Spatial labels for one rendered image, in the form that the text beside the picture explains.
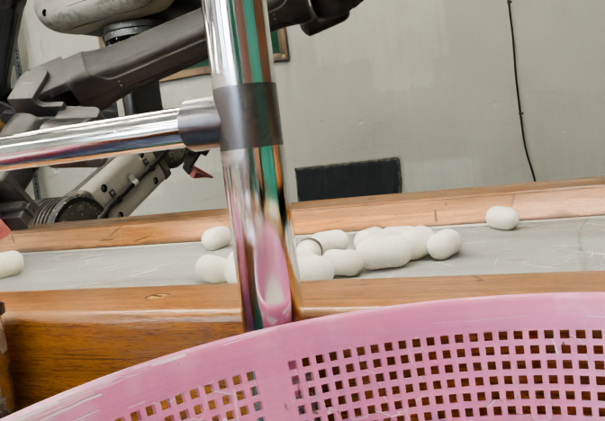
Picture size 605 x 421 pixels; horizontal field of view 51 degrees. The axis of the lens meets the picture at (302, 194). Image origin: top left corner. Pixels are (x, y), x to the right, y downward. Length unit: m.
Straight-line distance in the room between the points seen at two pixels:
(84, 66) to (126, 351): 0.56
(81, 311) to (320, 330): 0.14
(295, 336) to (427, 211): 0.41
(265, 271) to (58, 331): 0.13
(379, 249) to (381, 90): 2.15
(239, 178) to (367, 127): 2.35
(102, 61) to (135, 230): 0.21
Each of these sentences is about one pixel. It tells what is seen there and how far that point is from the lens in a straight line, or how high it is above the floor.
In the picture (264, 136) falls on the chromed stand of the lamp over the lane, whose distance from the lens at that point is 0.22.
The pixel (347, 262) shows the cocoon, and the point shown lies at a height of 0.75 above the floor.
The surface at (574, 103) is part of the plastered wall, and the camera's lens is 2.48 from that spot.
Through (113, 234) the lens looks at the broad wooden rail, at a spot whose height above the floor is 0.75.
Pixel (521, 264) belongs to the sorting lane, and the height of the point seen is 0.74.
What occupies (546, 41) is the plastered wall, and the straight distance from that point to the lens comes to 2.50.
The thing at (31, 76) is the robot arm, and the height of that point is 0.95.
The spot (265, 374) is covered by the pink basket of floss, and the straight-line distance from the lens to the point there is 0.21.
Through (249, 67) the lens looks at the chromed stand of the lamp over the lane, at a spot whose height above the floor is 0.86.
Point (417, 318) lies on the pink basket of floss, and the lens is 0.22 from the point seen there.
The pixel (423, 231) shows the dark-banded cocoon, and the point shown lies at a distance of 0.45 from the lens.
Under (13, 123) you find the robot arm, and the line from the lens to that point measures 0.80.
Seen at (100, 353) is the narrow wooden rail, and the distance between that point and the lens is 0.30.
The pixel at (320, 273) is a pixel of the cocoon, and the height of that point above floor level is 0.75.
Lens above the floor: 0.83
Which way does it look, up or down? 4 degrees down
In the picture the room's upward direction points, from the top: 7 degrees counter-clockwise
